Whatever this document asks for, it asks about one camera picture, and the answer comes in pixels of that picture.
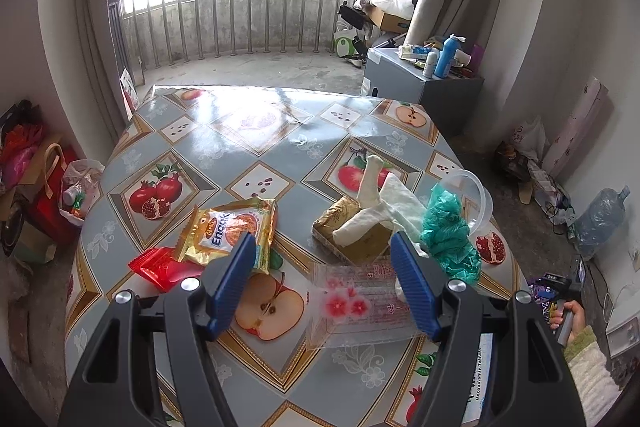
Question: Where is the large clear water jug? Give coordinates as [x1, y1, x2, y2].
[574, 185, 630, 260]

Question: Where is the red gift bag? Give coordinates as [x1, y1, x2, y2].
[27, 142, 79, 246]

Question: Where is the grey low cabinet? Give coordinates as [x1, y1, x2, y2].
[361, 48, 484, 138]

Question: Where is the fruit pattern tablecloth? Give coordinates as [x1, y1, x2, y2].
[63, 83, 532, 427]

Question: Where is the white plastic bag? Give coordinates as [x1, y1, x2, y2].
[510, 115, 548, 162]

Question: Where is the balcony metal railing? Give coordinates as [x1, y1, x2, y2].
[107, 0, 356, 75]

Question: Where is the gold tissue pack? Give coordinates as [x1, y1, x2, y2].
[311, 196, 392, 267]

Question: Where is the clear bag with snacks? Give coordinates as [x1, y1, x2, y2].
[58, 159, 104, 228]

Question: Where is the cardboard box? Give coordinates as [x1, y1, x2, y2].
[363, 4, 410, 34]

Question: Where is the red foil wrapper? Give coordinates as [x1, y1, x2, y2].
[128, 246, 205, 293]

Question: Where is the clear flower print bag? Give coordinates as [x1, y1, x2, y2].
[307, 256, 419, 349]

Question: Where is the clear plastic bowl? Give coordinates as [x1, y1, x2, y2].
[438, 169, 494, 239]

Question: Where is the green plastic bag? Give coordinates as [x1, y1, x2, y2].
[420, 184, 482, 285]

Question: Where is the blue bottle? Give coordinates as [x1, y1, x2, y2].
[434, 34, 465, 79]

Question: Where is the right hand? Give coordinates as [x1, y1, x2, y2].
[549, 300, 586, 347]

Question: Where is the right forearm knit sleeve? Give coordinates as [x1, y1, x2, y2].
[563, 326, 622, 427]

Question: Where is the purple snack wrapper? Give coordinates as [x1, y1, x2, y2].
[528, 277, 564, 322]

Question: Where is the gold biscuit packet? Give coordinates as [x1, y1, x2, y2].
[174, 197, 277, 274]

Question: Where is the pink rolled mat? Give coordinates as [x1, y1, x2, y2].
[541, 76, 615, 180]

